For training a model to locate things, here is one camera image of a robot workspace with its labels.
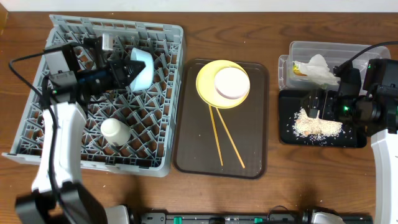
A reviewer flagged white paper waste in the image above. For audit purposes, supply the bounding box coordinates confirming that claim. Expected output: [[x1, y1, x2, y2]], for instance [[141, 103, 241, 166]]
[[292, 54, 340, 86]]

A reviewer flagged right wooden chopstick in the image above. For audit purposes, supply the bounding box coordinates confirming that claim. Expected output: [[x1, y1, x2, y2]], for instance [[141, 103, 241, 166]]
[[215, 108, 246, 169]]

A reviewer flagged yellow round plate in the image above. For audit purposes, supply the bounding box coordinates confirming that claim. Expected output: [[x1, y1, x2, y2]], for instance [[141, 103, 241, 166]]
[[196, 60, 249, 109]]

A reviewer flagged pile of rice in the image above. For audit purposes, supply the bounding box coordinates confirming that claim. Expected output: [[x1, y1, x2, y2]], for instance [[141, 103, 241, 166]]
[[292, 108, 346, 146]]

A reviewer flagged wooden chopstick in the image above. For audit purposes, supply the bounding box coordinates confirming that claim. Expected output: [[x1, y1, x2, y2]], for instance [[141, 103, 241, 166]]
[[208, 105, 224, 166], [215, 108, 246, 169]]

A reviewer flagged light blue bowl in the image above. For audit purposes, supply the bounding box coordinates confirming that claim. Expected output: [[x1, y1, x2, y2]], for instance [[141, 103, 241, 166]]
[[129, 48, 154, 91]]

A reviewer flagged left wooden chopstick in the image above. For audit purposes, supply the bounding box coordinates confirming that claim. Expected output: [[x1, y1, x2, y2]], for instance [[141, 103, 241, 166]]
[[208, 105, 224, 166]]

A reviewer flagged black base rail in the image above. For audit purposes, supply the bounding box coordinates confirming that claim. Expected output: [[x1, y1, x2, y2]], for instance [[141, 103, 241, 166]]
[[105, 203, 374, 224]]

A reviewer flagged white cup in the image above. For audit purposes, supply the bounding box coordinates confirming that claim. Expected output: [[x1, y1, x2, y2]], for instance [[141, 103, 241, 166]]
[[100, 118, 131, 146]]

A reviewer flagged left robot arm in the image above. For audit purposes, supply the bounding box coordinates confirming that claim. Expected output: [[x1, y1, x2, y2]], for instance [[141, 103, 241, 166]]
[[15, 34, 154, 223]]

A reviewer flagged dark brown serving tray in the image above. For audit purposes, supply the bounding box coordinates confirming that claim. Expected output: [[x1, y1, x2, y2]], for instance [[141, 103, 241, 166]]
[[173, 59, 269, 179]]

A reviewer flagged clear plastic waste bin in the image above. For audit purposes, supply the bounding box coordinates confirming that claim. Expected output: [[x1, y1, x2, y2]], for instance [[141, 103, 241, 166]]
[[277, 40, 391, 93]]

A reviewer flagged black rectangular tray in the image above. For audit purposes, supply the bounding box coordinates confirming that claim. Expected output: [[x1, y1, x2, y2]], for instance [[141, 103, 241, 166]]
[[279, 90, 367, 148]]

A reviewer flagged grey plastic dish rack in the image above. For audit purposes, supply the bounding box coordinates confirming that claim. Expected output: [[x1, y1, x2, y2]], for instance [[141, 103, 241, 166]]
[[2, 14, 187, 178]]

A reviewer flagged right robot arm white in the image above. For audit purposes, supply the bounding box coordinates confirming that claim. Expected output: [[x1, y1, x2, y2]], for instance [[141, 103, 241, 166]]
[[301, 58, 397, 223]]

